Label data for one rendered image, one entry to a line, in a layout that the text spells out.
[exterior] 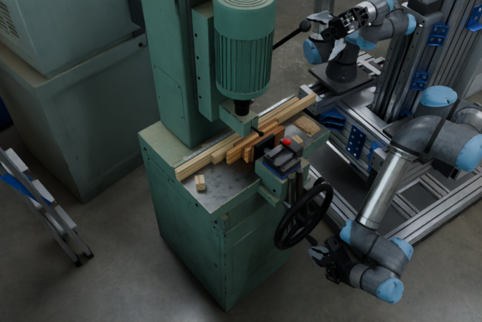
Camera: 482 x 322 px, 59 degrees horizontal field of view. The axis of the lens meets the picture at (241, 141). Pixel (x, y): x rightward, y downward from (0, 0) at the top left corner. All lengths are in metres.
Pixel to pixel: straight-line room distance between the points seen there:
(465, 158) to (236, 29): 0.74
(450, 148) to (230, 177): 0.70
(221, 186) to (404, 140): 0.61
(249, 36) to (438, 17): 0.87
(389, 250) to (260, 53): 0.72
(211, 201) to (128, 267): 1.04
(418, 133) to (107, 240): 1.74
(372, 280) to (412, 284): 1.06
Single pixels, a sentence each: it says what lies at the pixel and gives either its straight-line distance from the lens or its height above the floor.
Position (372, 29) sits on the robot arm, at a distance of 1.61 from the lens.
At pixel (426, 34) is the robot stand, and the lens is 1.84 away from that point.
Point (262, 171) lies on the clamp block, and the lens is 1.47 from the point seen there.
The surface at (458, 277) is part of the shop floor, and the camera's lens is 2.59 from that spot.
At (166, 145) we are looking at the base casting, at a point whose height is 0.80.
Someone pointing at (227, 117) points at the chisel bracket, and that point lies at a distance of 1.51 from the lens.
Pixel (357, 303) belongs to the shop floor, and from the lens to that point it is 2.33.
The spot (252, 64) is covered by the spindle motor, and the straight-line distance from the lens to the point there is 1.26.
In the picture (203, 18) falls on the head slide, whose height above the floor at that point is 1.41.
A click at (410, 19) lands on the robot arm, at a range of 1.73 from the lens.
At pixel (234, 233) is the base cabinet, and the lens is 1.64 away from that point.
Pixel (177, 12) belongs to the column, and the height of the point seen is 1.41.
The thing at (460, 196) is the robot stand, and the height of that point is 0.23.
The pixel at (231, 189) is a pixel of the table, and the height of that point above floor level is 0.90.
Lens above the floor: 2.07
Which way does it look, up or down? 46 degrees down
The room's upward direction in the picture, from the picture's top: 1 degrees clockwise
